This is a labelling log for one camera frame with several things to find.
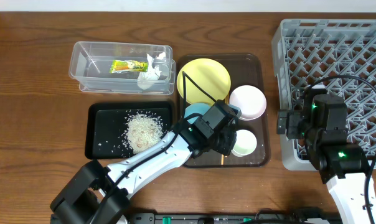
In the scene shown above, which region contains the pale green cup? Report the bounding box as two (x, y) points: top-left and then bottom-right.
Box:
(231, 129), (257, 157)

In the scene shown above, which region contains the light blue bowl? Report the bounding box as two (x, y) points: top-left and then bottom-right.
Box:
(184, 103), (242, 118)

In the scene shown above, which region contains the pink bowl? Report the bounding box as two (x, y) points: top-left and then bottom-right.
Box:
(229, 85), (266, 121)

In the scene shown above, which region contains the yellow plate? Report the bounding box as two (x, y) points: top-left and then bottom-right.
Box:
(176, 58), (231, 105)

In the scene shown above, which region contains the rice food waste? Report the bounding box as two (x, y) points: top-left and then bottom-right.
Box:
(97, 109), (169, 155)

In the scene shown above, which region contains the white tissue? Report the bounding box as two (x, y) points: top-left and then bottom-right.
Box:
(137, 52), (166, 90)

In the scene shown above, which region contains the green snack wrapper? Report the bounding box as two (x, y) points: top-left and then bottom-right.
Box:
(110, 60), (149, 73)

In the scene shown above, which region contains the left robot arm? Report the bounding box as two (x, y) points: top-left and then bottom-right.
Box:
(50, 114), (238, 224)

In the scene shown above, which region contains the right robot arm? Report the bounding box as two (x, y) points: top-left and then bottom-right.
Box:
(277, 93), (376, 223)

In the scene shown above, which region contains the grey dishwasher rack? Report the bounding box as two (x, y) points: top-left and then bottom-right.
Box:
(271, 19), (376, 159)

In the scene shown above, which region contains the black tray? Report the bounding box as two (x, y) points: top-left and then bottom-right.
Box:
(85, 101), (174, 159)

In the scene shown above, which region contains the clear plastic bin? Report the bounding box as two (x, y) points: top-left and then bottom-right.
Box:
(69, 41), (176, 95)

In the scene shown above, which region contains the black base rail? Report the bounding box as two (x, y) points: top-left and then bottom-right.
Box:
(127, 207), (342, 224)

